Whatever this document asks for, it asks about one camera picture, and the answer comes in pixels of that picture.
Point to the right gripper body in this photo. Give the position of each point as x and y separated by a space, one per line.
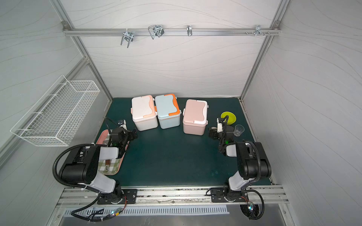
213 133

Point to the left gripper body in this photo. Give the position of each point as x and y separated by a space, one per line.
129 134

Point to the pink first aid box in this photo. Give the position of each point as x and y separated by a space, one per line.
195 117

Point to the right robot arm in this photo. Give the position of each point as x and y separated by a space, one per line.
252 166

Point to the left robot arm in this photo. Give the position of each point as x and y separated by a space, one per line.
90 166

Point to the clear plastic cup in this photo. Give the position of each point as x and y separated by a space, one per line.
238 130

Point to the green bowl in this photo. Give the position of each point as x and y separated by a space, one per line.
231 117

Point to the green checkered cloth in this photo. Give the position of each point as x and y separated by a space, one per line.
115 163

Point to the pink tray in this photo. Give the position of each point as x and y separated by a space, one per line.
107 153

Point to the green table mat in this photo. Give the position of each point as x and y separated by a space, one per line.
172 158

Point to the metal hook clamp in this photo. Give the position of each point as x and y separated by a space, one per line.
127 38

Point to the metal u-bolt clamp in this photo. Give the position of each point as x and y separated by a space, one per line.
156 31

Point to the aluminium crossbar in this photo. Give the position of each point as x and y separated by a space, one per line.
168 32

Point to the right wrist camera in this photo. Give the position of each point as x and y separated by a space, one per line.
220 122

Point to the white box peach handle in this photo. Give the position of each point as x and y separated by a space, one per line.
143 112

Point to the blue box orange handle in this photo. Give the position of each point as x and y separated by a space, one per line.
168 111

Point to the white wire basket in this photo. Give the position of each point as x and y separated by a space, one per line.
55 118

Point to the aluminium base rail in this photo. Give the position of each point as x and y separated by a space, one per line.
201 195

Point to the small metal bracket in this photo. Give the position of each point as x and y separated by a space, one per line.
189 30

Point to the metal screw bracket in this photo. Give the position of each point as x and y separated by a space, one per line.
258 32

